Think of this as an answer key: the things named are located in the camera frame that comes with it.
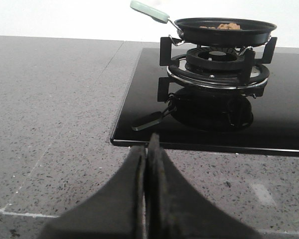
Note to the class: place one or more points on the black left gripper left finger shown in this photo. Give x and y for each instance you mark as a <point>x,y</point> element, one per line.
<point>114,212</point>

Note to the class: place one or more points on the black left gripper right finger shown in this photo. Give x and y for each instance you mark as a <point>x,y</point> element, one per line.
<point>176,210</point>

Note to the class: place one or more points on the brown meat pieces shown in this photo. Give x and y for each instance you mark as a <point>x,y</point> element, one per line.
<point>222,26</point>

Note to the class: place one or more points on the black frying pan green handle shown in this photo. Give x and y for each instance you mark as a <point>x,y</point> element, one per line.
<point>254,33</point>

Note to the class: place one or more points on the black glass gas cooktop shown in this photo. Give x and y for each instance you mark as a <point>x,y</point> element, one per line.
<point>199,120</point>

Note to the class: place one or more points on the black pan support grate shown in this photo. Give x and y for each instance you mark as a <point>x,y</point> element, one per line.
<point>248,67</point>

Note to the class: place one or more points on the wire pan trivet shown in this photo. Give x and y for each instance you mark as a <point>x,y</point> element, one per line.
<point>178,42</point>

